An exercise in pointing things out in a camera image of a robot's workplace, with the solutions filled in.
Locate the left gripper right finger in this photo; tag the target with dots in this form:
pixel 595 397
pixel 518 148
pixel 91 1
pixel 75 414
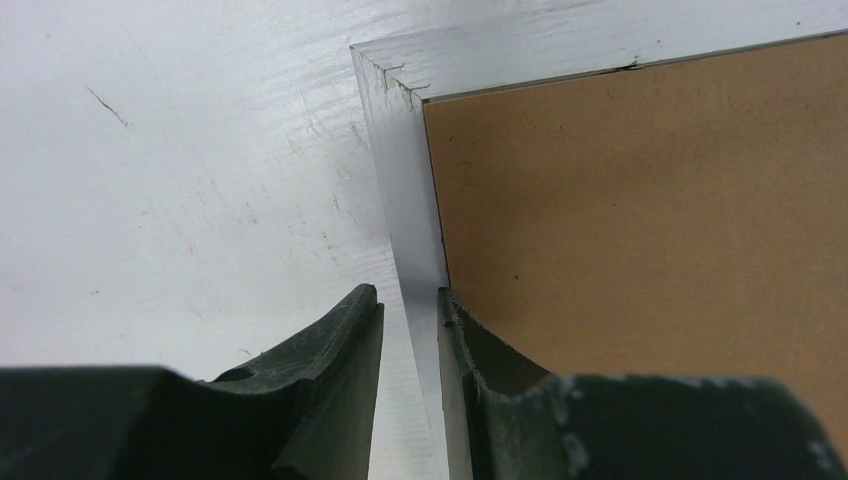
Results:
pixel 506 417

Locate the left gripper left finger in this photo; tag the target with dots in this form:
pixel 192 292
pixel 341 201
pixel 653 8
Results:
pixel 303 409

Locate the white brown backing board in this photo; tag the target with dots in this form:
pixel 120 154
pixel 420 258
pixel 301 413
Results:
pixel 685 218

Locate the white picture frame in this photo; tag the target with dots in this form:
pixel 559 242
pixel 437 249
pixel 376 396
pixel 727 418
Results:
pixel 398 75

